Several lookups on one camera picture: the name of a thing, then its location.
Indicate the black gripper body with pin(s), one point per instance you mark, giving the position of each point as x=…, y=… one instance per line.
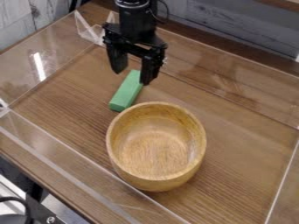
x=132, y=35

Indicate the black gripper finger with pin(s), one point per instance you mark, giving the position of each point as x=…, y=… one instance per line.
x=117, y=59
x=151, y=64

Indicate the green rectangular block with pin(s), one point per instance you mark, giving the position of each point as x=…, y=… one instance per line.
x=127, y=92

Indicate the brown wooden bowl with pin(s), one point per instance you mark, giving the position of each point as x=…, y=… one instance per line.
x=156, y=144

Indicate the clear acrylic corner bracket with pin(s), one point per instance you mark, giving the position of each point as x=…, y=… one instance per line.
x=89, y=32

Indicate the black metal bracket with screw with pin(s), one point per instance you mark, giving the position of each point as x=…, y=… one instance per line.
x=41, y=214

